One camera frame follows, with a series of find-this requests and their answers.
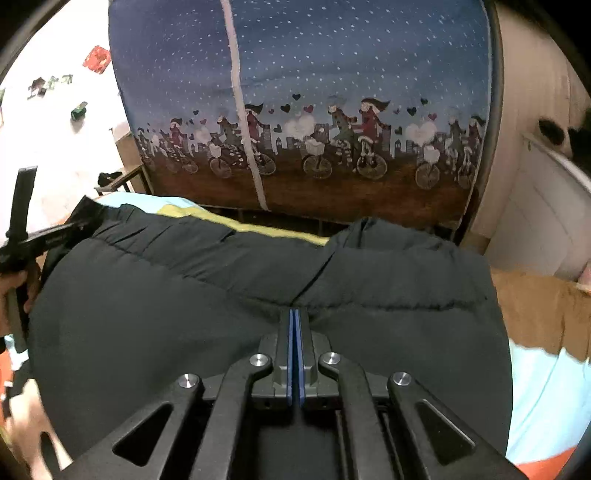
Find black padded winter jacket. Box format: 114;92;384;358
29;199;513;457

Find person left hand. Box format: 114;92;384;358
0;263;40;337

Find small wooden side table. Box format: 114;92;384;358
94;133;153;196

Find colourful patchwork bed cover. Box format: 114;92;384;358
0;191;591;480

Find white drawer cabinet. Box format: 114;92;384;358
485;134;590;280

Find blue fabric wardrobe cover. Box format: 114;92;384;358
108;1;491;229

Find wooden wardrobe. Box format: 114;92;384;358
470;1;590;239

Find green wall hook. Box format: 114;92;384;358
70;102;87;122

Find dark wall stickers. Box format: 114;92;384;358
28;74;73;99

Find red wall decoration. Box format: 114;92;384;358
83;46;111;74

